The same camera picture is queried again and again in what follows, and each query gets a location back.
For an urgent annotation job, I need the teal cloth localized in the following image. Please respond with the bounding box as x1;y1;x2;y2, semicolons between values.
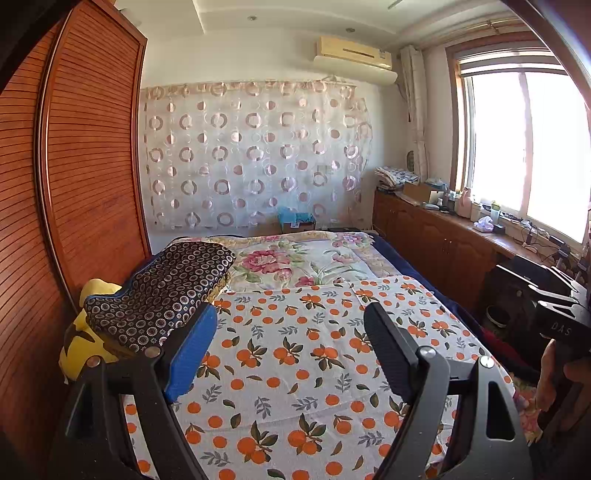
276;206;315;224

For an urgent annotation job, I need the orange fruit print sheet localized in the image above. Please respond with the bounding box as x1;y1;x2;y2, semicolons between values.
122;274;518;480

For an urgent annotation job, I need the pink floral bedsheet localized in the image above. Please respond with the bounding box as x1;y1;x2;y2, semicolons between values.
166;231;389;294

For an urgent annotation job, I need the dark round basin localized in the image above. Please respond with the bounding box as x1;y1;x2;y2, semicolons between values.
486;305;512;329

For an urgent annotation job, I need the stack of folded cloths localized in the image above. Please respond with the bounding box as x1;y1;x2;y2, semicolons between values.
375;166;420;189

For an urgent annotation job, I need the pink patterned cloth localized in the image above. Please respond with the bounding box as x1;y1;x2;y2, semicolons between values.
510;376;541;432

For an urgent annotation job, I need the cardboard box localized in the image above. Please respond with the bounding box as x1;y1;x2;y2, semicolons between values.
403;181;435;201

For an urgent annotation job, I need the window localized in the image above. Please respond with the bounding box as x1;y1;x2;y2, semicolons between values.
445;39;591;250

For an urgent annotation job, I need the sheer circle-patterned curtain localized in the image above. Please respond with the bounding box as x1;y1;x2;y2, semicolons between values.
141;78;375;232

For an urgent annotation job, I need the yellow plush toy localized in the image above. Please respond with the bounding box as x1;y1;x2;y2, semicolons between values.
60;279;126;381

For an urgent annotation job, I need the person's right hand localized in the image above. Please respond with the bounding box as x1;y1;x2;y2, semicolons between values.
536;339;591;414

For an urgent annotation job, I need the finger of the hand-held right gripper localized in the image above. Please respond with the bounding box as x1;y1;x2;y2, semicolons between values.
538;299;583;319
529;267;587;301

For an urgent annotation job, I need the navy circle-patterned shirt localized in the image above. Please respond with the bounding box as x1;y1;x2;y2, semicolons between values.
83;240;237;354

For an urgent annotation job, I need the long wooden cabinet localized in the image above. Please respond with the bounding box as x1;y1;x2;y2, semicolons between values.
373;189;583;315

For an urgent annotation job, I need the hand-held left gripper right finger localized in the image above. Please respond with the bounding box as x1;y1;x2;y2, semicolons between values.
364;302;534;480

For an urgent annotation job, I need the navy bed cover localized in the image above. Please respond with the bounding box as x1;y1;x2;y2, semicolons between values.
369;233;485;333

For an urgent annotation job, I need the tied pale window curtain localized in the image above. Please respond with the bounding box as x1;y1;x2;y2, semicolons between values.
399;44;430;182

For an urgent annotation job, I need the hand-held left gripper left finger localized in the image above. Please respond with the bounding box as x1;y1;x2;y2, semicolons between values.
48;302;218;480

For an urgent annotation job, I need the wall air conditioner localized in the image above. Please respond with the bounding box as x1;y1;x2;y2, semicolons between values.
313;37;399;86

